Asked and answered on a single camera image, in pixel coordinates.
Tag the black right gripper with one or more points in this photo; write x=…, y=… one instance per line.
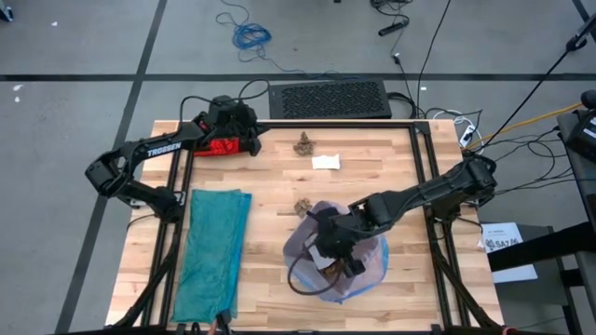
x=342, y=232

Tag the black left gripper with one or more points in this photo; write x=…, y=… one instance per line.
x=233, y=123

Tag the white paper piece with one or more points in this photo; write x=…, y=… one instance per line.
x=326, y=162
x=319, y=258

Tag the blue plastic bag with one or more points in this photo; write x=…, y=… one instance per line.
x=368, y=274

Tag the teal plastic trash bag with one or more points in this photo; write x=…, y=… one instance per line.
x=209, y=260

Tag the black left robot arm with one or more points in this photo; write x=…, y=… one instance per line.
x=158, y=150

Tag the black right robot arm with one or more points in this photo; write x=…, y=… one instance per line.
x=428, y=191

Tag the red and black work glove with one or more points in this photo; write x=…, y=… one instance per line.
x=223, y=148

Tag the black handheld object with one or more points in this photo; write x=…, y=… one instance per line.
x=224, y=321

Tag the person's hand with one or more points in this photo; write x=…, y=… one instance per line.
x=213, y=328

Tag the white printed paper sheet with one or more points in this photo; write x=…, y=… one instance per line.
x=500, y=235

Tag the white power strip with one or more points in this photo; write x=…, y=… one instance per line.
x=467, y=136

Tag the black cylindrical device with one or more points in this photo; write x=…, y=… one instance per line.
x=393, y=28

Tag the black crossbar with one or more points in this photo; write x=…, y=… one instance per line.
x=540, y=249

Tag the thin black stand pole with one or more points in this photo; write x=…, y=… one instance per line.
x=531, y=93

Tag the black side table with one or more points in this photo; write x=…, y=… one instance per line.
x=584, y=195

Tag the dark blue floor object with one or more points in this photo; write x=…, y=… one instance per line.
x=5, y=14

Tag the black box device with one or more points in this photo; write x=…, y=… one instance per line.
x=584, y=135

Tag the black round knob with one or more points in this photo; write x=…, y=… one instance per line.
x=590, y=99

